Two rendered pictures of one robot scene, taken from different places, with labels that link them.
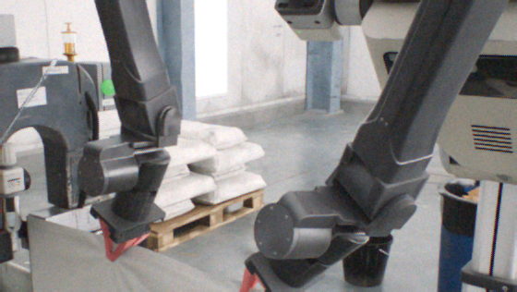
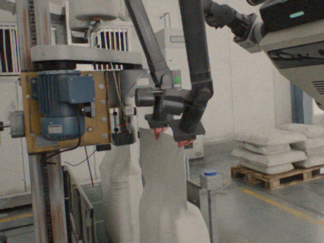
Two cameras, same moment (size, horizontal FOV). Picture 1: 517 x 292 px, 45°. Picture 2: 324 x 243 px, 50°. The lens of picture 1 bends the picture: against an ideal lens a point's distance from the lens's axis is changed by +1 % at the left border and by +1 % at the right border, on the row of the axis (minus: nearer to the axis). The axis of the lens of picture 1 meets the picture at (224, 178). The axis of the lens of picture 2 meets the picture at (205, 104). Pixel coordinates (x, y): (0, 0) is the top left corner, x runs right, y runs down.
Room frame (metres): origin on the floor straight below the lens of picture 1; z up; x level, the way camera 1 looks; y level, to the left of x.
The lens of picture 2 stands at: (-0.24, -0.55, 1.25)
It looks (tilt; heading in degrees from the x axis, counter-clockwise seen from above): 3 degrees down; 24
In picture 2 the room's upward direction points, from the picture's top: 3 degrees counter-clockwise
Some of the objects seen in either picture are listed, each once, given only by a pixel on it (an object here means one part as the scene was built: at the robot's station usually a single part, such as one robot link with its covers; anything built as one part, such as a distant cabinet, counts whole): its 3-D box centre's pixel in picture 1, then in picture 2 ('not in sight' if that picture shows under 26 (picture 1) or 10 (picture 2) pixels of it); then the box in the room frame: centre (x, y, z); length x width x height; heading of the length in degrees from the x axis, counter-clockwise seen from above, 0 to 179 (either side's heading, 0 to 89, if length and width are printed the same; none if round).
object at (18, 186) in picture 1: (10, 190); (129, 114); (0.96, 0.34, 1.14); 0.05 x 0.04 x 0.16; 142
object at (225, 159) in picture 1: (219, 154); (311, 141); (4.43, 0.04, 0.44); 0.68 x 0.44 x 0.15; 142
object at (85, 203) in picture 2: not in sight; (79, 216); (1.23, 0.95, 0.53); 1.05 x 0.02 x 0.41; 52
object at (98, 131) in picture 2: not in sight; (64, 109); (0.87, 0.61, 1.18); 0.34 x 0.25 x 0.31; 142
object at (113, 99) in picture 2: not in sight; (109, 89); (1.01, 0.49, 1.26); 0.22 x 0.05 x 0.16; 52
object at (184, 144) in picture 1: (165, 152); (276, 137); (3.95, 0.39, 0.56); 0.66 x 0.42 x 0.15; 142
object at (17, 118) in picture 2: not in sight; (16, 124); (0.71, 0.71, 1.14); 0.11 x 0.06 x 0.11; 52
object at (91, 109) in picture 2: not in sight; (83, 96); (0.80, 0.44, 1.23); 0.28 x 0.07 x 0.16; 52
